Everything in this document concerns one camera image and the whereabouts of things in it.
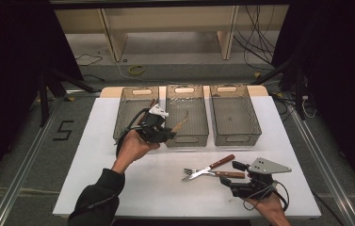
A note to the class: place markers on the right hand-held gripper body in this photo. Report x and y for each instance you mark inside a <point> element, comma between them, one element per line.
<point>266,166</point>

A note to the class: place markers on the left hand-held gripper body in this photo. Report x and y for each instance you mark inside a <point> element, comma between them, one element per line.
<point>151,125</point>

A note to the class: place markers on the small light wooden fork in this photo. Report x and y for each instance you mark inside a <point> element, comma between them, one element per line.
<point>180,123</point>

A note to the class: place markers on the grey transparent plastic bin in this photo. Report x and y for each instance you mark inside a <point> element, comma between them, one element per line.
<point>234,119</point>
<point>128,109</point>
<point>194,122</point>

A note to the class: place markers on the person's left hand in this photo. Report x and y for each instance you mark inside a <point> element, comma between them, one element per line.
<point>131,149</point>

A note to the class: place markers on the person's right hand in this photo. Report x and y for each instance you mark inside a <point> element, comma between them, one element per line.
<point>271,207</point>

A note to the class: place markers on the white table cover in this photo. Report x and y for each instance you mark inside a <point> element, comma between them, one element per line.
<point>165,188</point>

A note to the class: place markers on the yellow tape roll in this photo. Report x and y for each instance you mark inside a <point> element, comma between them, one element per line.
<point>131,70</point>

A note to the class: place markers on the black metal stand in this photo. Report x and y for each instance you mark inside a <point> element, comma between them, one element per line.
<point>43,100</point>
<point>299,94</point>

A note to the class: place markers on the light wooden desk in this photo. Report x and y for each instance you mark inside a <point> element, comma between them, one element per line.
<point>115,40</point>

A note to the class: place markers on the dark curtain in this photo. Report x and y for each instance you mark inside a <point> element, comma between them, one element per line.
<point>8,62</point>
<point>344,78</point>

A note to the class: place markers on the aluminium floor rail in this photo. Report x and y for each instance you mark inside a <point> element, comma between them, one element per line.
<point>18,175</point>
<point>325,169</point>

